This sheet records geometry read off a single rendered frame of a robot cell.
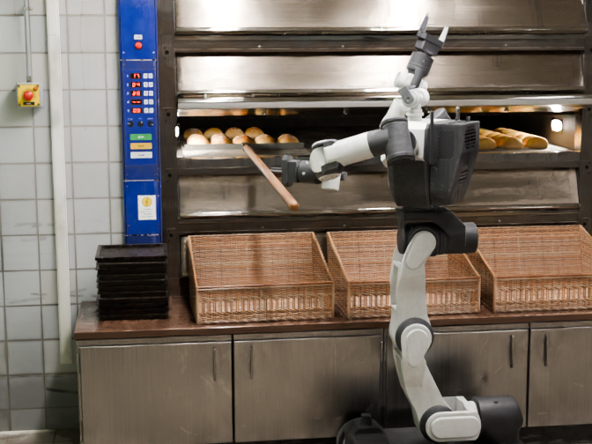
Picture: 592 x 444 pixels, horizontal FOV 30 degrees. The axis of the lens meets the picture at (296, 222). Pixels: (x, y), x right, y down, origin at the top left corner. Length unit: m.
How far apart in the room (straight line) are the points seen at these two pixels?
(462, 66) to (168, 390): 1.88
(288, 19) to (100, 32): 0.79
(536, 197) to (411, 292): 1.22
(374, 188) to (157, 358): 1.25
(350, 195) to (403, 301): 0.96
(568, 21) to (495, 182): 0.77
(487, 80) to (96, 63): 1.69
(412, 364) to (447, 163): 0.74
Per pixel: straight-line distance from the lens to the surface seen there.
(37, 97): 4.68
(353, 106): 4.66
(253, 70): 4.76
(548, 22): 5.02
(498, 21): 4.95
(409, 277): 3.97
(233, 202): 4.78
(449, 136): 3.84
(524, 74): 5.00
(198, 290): 4.33
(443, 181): 3.86
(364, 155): 3.78
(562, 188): 5.12
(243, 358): 4.37
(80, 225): 4.80
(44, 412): 5.01
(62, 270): 4.82
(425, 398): 4.13
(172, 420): 4.43
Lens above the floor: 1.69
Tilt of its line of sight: 9 degrees down
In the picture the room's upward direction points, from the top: straight up
